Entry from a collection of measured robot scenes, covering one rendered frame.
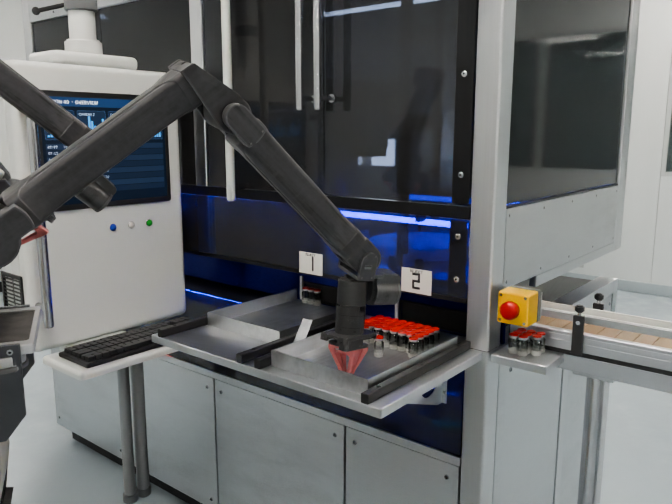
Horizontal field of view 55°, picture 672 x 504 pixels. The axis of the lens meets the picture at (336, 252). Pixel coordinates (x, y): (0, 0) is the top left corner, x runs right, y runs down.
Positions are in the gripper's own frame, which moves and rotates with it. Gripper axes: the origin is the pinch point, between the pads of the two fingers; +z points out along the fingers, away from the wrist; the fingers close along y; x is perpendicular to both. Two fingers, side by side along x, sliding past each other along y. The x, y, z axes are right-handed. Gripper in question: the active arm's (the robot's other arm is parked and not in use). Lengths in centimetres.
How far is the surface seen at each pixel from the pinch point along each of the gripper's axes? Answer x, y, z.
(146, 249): 89, 14, -16
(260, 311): 52, 27, -2
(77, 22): 95, -7, -77
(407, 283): 9.4, 34.1, -15.3
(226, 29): 64, 19, -78
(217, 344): 39.8, 1.1, 1.5
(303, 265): 44, 34, -16
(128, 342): 71, -2, 7
